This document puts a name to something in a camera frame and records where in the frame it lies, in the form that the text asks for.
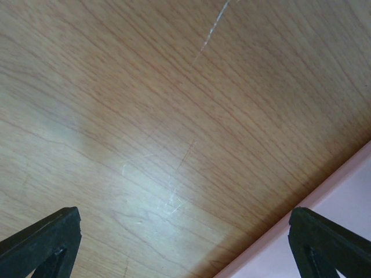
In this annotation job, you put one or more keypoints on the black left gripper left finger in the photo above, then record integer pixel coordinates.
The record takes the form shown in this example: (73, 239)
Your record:
(47, 248)

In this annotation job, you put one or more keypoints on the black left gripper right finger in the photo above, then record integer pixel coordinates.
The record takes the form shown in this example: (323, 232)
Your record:
(322, 248)

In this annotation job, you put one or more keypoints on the pink plastic tray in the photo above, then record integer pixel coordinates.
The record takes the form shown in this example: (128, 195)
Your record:
(343, 198)

